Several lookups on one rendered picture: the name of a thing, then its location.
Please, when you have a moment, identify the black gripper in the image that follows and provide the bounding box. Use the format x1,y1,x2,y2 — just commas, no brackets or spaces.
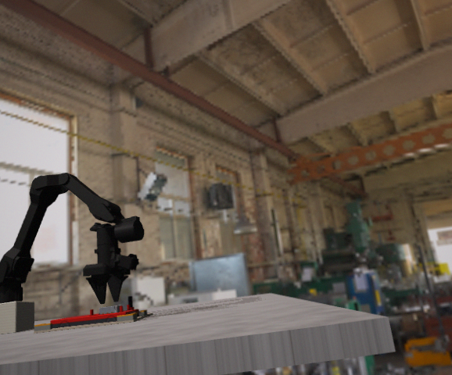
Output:
83,244,130,304

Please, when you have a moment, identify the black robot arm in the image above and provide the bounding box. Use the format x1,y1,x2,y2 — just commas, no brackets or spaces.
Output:
0,173,144,304

